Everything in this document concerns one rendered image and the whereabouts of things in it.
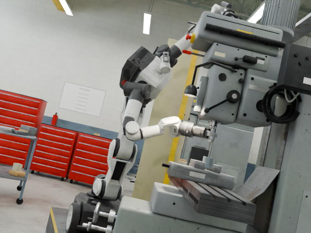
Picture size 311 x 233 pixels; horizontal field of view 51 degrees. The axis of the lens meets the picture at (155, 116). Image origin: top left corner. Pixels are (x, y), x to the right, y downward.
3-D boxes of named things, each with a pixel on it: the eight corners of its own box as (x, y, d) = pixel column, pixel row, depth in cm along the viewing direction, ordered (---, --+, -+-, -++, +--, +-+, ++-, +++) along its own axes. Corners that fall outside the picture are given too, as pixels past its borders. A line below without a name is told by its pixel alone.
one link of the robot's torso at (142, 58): (106, 92, 228) (124, 59, 202) (130, 68, 251) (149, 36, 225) (139, 118, 229) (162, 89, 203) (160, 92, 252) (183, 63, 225)
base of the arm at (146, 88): (122, 101, 206) (122, 83, 201) (129, 94, 217) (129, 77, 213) (145, 104, 202) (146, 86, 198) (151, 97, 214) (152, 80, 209)
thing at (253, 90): (238, 119, 177) (248, 72, 179) (226, 121, 201) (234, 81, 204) (271, 126, 178) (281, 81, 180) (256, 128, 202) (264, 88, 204)
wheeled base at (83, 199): (62, 206, 270) (72, 167, 273) (121, 215, 288) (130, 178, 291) (72, 233, 211) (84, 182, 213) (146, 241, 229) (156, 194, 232)
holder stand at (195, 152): (185, 173, 220) (192, 144, 222) (184, 171, 242) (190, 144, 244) (203, 177, 219) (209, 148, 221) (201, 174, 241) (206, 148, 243)
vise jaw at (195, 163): (193, 167, 172) (195, 160, 173) (189, 165, 187) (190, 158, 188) (204, 170, 173) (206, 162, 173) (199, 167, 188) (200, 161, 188)
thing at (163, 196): (152, 212, 166) (157, 189, 167) (149, 200, 201) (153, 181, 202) (246, 234, 168) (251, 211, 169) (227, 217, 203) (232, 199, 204)
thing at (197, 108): (194, 110, 187) (202, 75, 188) (193, 111, 191) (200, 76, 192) (201, 112, 187) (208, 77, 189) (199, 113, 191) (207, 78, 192)
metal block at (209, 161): (203, 167, 177) (205, 156, 178) (201, 166, 183) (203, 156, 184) (212, 169, 177) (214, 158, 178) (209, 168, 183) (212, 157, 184)
